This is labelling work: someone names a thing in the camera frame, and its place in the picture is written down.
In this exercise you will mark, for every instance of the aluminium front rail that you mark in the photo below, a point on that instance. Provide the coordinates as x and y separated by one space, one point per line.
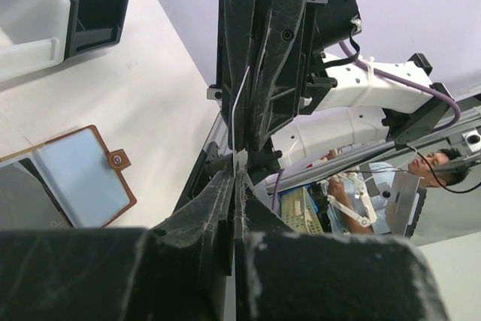
456 136

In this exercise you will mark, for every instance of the green perforated basket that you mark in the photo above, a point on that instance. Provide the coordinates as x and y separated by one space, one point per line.
298 211

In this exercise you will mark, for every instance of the seated person in background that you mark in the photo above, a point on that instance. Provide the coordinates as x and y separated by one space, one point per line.
372 177

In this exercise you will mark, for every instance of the black white three-bin tray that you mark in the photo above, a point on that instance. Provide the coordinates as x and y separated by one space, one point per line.
40 34

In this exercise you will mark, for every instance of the grey laptop on stand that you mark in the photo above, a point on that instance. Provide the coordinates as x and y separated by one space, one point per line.
405 201

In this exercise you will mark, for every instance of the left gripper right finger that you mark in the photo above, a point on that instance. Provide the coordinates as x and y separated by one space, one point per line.
284 275

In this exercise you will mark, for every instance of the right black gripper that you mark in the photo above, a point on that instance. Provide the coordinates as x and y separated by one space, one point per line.
276 74

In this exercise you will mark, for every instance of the brown leather card holder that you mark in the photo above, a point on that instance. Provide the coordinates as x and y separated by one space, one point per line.
67 182

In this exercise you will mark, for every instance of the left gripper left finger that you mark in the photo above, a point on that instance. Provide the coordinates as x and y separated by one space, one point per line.
176 270

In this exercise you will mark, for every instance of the black VIP credit card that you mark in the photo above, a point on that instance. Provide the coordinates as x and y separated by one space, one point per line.
240 157

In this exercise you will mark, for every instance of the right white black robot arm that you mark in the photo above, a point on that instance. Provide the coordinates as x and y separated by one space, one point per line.
373 102

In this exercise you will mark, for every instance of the dark card pocket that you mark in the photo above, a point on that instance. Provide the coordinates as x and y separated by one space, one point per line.
27 201

